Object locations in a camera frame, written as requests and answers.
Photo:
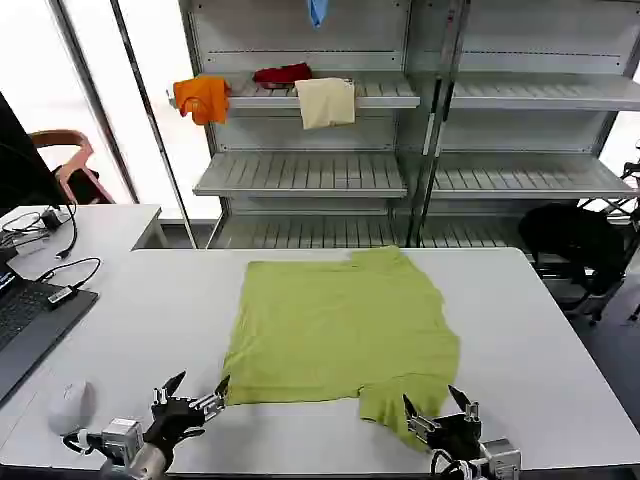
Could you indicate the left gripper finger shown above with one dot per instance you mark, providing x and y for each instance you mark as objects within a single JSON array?
[
  {"x": 214, "y": 400},
  {"x": 167, "y": 387}
]

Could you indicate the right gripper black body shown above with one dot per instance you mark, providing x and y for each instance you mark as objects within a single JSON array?
[{"x": 457, "y": 432}]

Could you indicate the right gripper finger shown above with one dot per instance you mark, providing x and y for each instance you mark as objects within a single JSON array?
[
  {"x": 465, "y": 402},
  {"x": 417, "y": 420}
]

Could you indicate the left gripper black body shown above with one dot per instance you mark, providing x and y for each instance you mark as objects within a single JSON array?
[{"x": 170, "y": 417}]

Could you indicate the green t-shirt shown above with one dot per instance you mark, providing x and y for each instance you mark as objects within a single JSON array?
[{"x": 340, "y": 325}]

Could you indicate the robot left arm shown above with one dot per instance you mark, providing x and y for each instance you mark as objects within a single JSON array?
[{"x": 135, "y": 452}]

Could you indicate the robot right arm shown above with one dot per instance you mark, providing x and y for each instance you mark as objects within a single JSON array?
[{"x": 497, "y": 457}]

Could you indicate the white computer mouse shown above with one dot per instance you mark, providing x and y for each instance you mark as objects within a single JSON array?
[{"x": 70, "y": 407}]

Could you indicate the silver usb dongle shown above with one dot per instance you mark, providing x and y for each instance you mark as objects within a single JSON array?
[{"x": 62, "y": 295}]

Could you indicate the dark grey laptop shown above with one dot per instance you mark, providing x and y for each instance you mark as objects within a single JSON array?
[{"x": 35, "y": 320}]

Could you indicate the grey side desk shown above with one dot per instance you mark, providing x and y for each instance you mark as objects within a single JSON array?
[{"x": 110, "y": 225}]

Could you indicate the black office chair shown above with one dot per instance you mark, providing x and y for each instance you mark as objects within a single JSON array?
[{"x": 575, "y": 240}]

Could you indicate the white power brick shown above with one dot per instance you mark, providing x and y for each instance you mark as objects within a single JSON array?
[{"x": 30, "y": 245}]

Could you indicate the black power adapter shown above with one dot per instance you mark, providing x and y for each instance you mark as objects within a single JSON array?
[{"x": 51, "y": 220}]

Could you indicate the empty grey shelf rack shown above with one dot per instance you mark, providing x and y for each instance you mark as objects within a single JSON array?
[{"x": 525, "y": 165}]

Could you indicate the grey shelf rack with clothes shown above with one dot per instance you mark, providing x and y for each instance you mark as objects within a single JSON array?
[{"x": 300, "y": 170}]

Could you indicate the brown wooden chair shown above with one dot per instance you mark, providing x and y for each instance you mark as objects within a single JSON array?
[{"x": 75, "y": 155}]

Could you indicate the slanted metal pole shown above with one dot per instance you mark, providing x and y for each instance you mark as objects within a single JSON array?
[{"x": 152, "y": 125}]

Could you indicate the black monitor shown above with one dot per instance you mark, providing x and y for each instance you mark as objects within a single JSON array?
[{"x": 22, "y": 165}]

